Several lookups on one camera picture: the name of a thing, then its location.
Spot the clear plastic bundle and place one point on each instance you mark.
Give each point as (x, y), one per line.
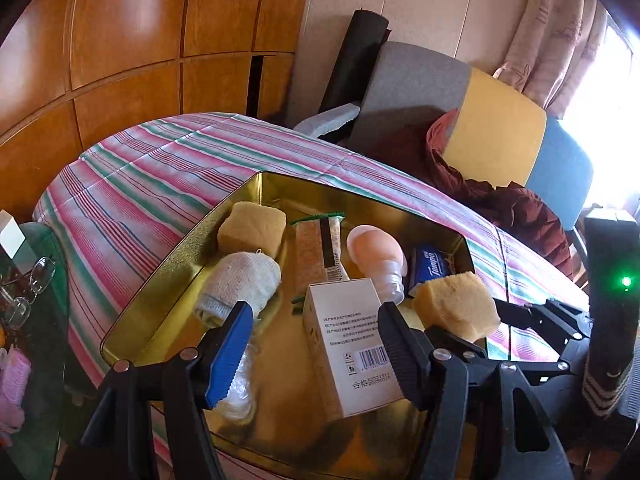
(242, 390)

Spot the peach silicone bottle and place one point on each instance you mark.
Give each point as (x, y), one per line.
(372, 247)

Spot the gold metal tin box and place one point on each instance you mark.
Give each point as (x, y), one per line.
(280, 340)

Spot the blue tissue pack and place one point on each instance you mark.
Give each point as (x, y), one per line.
(430, 265)

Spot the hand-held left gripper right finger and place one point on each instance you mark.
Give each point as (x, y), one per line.
(395, 350)

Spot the pink patterned curtain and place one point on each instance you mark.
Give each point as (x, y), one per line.
(555, 40)

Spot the pink pack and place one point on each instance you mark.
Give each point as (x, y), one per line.
(12, 380)

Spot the eyeglasses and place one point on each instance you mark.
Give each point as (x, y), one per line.
(42, 275)

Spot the maroon jacket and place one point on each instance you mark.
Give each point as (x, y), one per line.
(525, 220)

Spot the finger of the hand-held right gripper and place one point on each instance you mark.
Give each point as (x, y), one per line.
(470, 350)
(540, 317)

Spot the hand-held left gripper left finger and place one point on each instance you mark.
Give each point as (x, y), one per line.
(230, 360)

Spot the wooden wardrobe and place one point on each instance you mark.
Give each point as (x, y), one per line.
(125, 35)

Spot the black rolled mat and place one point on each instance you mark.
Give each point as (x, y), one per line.
(357, 55)

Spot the grey yellow blue chair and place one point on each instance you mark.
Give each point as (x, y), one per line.
(500, 125)

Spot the orange red cloth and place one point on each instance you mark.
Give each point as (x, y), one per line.
(440, 132)

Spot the yellow sponge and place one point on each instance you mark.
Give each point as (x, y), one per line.
(250, 227)
(457, 305)

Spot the green glass side table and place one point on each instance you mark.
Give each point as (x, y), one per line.
(45, 320)

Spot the beige snack bar packet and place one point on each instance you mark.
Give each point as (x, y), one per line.
(312, 250)

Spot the white cardboard box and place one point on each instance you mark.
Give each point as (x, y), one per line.
(345, 340)

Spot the white grey sock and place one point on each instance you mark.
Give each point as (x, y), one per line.
(240, 280)

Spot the window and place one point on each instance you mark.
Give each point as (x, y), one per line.
(615, 90)

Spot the small white box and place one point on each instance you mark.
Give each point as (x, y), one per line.
(10, 235)

